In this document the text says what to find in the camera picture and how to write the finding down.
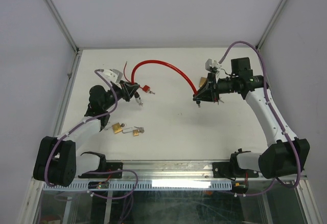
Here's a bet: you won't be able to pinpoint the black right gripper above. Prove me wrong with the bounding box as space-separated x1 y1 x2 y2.
193 72 238 103

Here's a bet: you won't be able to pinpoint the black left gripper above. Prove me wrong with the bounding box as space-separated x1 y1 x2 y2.
103 80 140 110

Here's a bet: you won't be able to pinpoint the large brass padlock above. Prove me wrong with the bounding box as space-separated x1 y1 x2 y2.
199 77 207 87

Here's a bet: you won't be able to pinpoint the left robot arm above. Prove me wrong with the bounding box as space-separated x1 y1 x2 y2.
33 81 141 187

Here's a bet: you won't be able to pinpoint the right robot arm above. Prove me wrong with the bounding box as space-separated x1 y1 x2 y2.
193 57 310 179

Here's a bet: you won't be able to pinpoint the medium brass padlock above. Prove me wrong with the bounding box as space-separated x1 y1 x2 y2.
112 123 126 134

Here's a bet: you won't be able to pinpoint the small brass padlock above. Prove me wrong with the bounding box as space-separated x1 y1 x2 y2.
122 126 141 137

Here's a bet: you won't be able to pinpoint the cable lock keys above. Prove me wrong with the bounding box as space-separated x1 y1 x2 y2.
135 95 143 106

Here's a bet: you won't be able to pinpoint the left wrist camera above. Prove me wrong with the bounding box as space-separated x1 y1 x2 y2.
103 69 123 83

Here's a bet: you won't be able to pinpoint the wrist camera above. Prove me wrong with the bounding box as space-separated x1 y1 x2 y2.
103 69 123 83
205 59 222 79

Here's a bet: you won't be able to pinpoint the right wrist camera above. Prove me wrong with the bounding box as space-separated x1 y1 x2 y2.
205 59 222 79

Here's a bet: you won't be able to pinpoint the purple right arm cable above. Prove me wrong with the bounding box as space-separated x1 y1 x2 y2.
217 40 303 198

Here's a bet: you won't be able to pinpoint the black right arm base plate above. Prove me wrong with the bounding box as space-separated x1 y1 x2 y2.
212 161 259 180

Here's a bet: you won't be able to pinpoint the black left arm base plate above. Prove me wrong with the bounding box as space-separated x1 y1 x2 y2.
78 162 123 179

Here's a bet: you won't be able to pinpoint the aluminium mounting rail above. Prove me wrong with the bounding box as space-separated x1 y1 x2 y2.
76 160 307 181

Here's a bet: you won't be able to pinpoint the white slotted cable duct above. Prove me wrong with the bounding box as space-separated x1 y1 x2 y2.
43 179 232 191

